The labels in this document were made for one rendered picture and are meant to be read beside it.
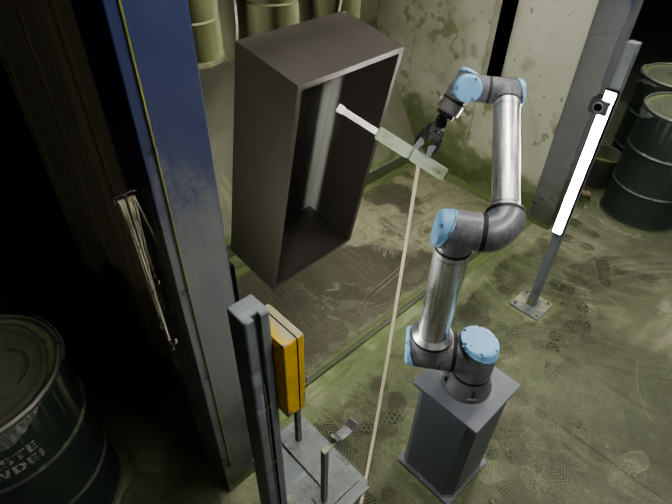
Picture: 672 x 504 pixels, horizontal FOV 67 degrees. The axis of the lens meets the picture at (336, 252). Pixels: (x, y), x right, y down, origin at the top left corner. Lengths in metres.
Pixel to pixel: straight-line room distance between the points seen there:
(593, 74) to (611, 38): 0.22
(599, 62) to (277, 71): 2.25
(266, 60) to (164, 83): 0.79
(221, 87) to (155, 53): 2.40
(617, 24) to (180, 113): 2.79
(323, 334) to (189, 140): 1.91
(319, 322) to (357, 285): 0.40
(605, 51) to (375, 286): 1.97
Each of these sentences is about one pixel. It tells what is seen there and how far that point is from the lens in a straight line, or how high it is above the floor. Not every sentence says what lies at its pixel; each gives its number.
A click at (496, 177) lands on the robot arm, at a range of 1.63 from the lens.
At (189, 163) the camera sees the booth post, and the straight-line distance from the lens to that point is 1.34.
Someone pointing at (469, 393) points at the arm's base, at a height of 0.69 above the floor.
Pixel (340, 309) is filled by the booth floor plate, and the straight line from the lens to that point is 3.14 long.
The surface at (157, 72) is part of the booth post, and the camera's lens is 1.23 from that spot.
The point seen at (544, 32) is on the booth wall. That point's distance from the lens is 3.74.
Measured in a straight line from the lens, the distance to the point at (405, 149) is 1.97.
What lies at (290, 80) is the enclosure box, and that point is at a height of 1.64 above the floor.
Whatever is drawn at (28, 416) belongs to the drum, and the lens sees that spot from 1.99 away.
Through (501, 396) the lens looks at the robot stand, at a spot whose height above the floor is 0.64.
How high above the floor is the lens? 2.35
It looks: 41 degrees down
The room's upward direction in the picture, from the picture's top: 2 degrees clockwise
